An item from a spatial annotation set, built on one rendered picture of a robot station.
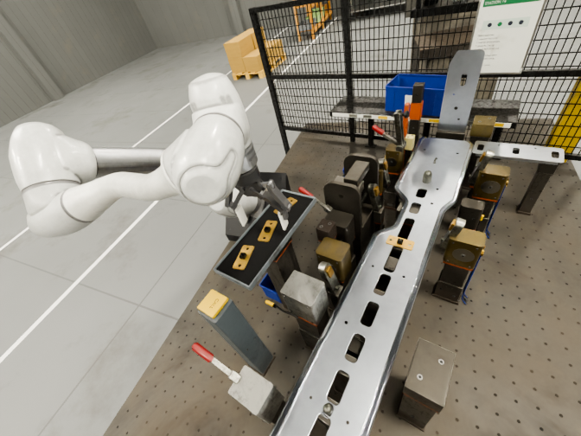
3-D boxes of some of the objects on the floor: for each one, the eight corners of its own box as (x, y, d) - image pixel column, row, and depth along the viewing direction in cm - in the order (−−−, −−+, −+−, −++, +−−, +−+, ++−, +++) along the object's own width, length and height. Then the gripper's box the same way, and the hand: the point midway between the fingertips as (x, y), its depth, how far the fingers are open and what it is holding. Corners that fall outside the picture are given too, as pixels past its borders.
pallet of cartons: (232, 81, 596) (220, 45, 548) (255, 61, 668) (245, 28, 621) (267, 77, 562) (258, 39, 514) (287, 58, 635) (280, 22, 587)
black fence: (545, 265, 174) (818, -93, 67) (290, 199, 273) (239, 11, 167) (545, 249, 181) (793, -98, 75) (297, 190, 281) (252, 5, 174)
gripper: (193, 174, 69) (224, 230, 84) (283, 176, 60) (300, 238, 75) (207, 157, 74) (234, 213, 89) (292, 157, 65) (307, 219, 80)
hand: (264, 222), depth 81 cm, fingers open, 13 cm apart
